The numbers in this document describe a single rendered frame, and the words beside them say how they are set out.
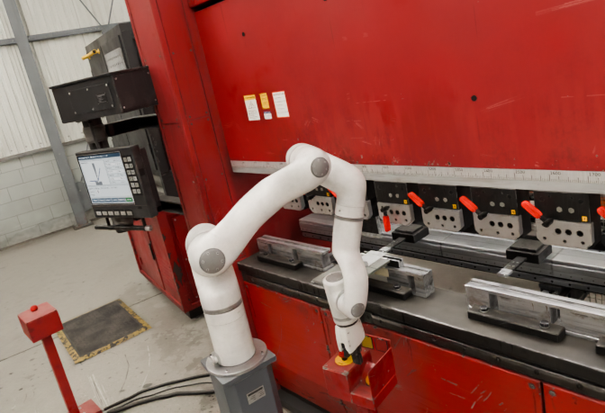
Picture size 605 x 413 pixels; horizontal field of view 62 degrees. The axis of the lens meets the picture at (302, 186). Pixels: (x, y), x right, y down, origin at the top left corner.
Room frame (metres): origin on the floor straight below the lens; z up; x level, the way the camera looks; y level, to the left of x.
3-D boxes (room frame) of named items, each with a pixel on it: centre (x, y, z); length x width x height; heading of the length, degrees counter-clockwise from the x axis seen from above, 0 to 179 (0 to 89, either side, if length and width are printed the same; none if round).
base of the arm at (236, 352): (1.40, 0.31, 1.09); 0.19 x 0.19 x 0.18
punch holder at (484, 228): (1.51, -0.60, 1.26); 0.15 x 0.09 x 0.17; 39
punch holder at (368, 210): (1.97, -0.22, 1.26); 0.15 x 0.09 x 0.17; 39
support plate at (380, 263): (1.86, -0.12, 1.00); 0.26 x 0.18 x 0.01; 129
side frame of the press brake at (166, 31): (2.82, 0.25, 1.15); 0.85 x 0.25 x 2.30; 129
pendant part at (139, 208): (2.55, 0.90, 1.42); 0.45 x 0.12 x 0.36; 55
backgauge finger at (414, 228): (2.05, -0.36, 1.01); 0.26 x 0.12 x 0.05; 129
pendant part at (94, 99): (2.65, 0.89, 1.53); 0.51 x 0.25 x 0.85; 55
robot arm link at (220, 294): (1.43, 0.31, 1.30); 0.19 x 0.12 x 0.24; 14
